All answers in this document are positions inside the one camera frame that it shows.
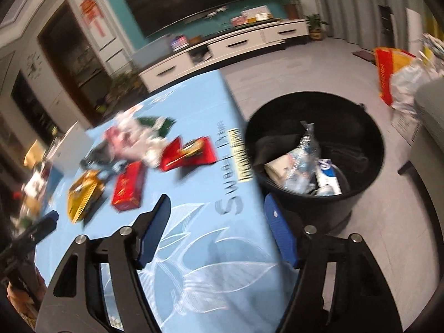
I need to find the black tall appliance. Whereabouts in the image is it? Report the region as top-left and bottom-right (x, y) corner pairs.
(378, 3), (394, 37)

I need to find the black trash bin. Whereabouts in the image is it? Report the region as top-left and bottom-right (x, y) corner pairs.
(244, 92), (385, 231)

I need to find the pink snack packet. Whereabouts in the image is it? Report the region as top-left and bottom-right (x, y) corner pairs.
(104, 125), (139, 157)

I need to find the green snack bag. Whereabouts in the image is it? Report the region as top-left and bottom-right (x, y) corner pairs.
(137, 116), (176, 137)

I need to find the small potted plant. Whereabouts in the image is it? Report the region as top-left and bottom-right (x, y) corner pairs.
(305, 14), (328, 40)

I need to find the red knot wall decoration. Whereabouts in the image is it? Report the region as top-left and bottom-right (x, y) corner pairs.
(78, 0), (108, 37)

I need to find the white printed paper bag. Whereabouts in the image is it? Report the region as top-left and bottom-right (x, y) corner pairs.
(392, 111), (420, 143)

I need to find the black wall clock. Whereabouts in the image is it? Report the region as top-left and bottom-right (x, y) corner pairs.
(24, 52), (44, 77)

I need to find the blue printed tablecloth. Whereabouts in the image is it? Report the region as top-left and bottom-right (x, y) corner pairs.
(35, 69), (302, 333)

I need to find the beige paper carton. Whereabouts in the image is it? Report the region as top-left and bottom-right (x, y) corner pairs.
(264, 153), (295, 183)

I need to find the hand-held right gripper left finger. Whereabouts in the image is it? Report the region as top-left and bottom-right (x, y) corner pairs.
(35, 194), (170, 333)

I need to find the clear plastic bottle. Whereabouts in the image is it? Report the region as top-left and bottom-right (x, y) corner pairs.
(284, 121), (321, 195)

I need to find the grey sofa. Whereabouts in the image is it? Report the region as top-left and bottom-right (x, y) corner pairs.
(397, 76), (444, 195)

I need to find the red gold snack packet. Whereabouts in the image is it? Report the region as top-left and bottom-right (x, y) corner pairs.
(160, 135), (217, 172)

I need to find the beige box on cabinet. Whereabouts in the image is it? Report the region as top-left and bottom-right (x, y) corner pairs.
(241, 5), (273, 23)

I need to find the red yellow shopping bag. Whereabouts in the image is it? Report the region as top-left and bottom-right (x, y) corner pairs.
(375, 47), (417, 106)

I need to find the bushy potted plant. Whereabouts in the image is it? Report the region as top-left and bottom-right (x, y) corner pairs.
(104, 69), (146, 108)

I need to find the dark display cabinet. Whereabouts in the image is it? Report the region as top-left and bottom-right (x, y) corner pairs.
(10, 69), (56, 139)

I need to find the red blue digital clock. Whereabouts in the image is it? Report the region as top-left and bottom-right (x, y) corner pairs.
(170, 35), (190, 51)

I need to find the yellow cloth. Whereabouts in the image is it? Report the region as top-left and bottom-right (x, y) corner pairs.
(22, 140), (46, 167)

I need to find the dark wooden doorway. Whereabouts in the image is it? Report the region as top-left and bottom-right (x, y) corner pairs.
(36, 0), (115, 129)

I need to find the dark floor mat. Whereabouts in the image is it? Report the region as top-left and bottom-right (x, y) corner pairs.
(352, 50), (377, 63)

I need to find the white cardboard box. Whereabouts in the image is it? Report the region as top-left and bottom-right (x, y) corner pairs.
(45, 121), (94, 174)

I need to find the white plastic sack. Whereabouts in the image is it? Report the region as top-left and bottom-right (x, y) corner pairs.
(390, 59), (438, 115)

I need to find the clear fish tank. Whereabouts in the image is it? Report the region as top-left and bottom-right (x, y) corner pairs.
(132, 36), (174, 70)

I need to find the white tv cabinet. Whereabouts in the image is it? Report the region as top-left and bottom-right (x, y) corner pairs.
(137, 17), (311, 92)

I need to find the yellow snack packet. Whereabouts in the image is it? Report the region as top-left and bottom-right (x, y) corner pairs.
(67, 170), (106, 224)

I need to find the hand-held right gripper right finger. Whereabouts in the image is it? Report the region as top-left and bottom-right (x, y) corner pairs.
(264, 194), (403, 333)

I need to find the red carton box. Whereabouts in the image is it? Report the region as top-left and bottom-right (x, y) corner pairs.
(111, 161), (146, 212)

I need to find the person's left forearm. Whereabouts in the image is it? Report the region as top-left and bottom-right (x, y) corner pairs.
(6, 281), (38, 331)

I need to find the white blue carton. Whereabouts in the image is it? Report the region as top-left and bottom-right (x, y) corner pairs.
(314, 158), (342, 196)

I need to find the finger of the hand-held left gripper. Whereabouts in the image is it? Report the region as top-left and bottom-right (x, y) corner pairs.
(10, 210), (58, 247)

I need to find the black wrapper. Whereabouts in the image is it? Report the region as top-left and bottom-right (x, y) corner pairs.
(80, 142), (125, 181)

